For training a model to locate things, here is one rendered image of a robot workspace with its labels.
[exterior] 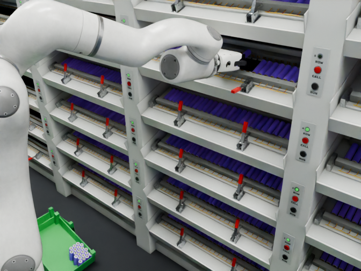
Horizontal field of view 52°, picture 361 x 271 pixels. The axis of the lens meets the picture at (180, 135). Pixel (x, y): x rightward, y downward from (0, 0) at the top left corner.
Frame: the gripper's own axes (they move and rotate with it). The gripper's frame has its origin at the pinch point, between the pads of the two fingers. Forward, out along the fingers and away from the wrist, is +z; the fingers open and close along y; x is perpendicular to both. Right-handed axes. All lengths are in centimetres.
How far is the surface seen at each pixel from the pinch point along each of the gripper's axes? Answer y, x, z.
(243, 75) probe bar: -4.3, 4.2, -2.0
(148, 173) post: 38, 56, 5
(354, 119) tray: -38.0, 8.0, -4.3
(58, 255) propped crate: 68, 103, -20
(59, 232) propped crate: 78, 99, -13
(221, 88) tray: 0.5, 8.8, -5.7
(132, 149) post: 44, 46, 1
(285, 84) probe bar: -17.8, 3.9, -2.0
